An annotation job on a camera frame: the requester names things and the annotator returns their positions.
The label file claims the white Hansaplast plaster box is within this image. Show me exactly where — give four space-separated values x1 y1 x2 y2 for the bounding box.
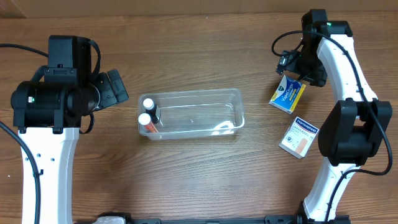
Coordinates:
278 117 319 159

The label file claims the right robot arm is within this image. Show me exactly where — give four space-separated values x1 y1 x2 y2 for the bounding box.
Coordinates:
264 9 392 223

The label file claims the black tube white cap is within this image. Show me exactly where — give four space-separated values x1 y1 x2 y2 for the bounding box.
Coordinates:
142 98 159 124

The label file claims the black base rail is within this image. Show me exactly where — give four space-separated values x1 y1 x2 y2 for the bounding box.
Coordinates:
74 211 352 224

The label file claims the clear plastic container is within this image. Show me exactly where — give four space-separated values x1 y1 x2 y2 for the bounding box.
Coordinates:
137 88 245 141

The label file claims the orange tube white cap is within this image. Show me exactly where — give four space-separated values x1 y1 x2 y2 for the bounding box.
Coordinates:
138 113 158 133

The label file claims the blue yellow VapoDrops box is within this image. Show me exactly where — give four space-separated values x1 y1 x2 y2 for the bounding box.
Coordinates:
269 75 306 114

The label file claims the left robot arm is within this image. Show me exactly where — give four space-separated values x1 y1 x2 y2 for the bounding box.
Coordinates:
11 35 129 223

